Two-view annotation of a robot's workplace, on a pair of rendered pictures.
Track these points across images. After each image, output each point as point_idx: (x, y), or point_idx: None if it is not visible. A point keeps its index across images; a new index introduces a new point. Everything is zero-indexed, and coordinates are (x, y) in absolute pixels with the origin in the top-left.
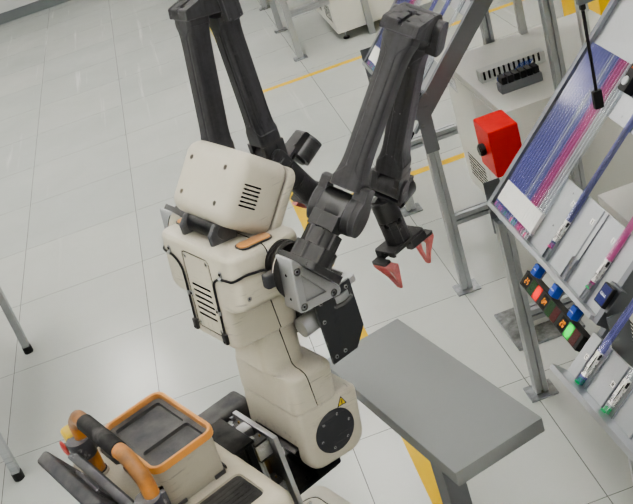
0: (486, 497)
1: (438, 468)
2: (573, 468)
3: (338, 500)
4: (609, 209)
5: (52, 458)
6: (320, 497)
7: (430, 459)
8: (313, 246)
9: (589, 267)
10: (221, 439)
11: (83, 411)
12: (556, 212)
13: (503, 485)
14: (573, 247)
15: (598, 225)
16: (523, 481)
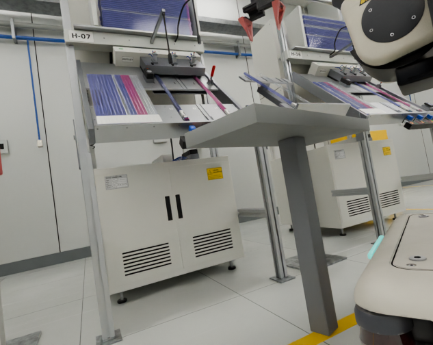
0: (244, 339)
1: (361, 129)
2: (213, 309)
3: (377, 256)
4: (109, 170)
5: None
6: (389, 262)
7: (357, 125)
8: None
9: (219, 116)
10: None
11: None
12: (165, 113)
13: (228, 334)
14: (199, 116)
15: (200, 107)
16: (224, 326)
